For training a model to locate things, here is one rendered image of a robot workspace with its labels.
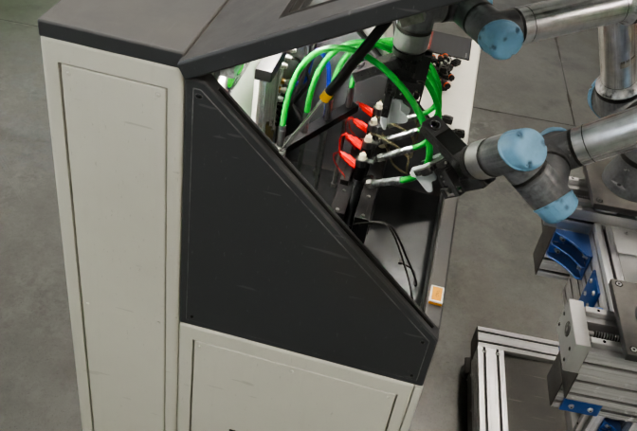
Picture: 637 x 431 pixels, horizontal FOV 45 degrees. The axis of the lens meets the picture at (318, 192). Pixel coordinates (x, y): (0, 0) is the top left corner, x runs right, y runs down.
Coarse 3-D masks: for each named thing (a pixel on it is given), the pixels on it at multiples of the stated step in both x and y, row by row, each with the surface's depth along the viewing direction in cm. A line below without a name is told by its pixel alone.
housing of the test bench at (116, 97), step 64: (64, 0) 146; (128, 0) 149; (192, 0) 153; (64, 64) 144; (128, 64) 141; (64, 128) 154; (128, 128) 150; (64, 192) 164; (128, 192) 160; (64, 256) 176; (128, 256) 171; (128, 320) 185; (128, 384) 200
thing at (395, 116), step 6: (396, 102) 170; (390, 108) 171; (396, 108) 171; (390, 114) 172; (396, 114) 172; (402, 114) 172; (384, 120) 173; (390, 120) 174; (396, 120) 173; (402, 120) 173; (384, 126) 175
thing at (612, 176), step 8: (616, 160) 200; (624, 160) 197; (608, 168) 203; (616, 168) 199; (624, 168) 197; (632, 168) 195; (608, 176) 201; (616, 176) 199; (624, 176) 198; (632, 176) 196; (608, 184) 201; (616, 184) 199; (624, 184) 198; (632, 184) 196; (616, 192) 199; (624, 192) 198; (632, 192) 197; (632, 200) 198
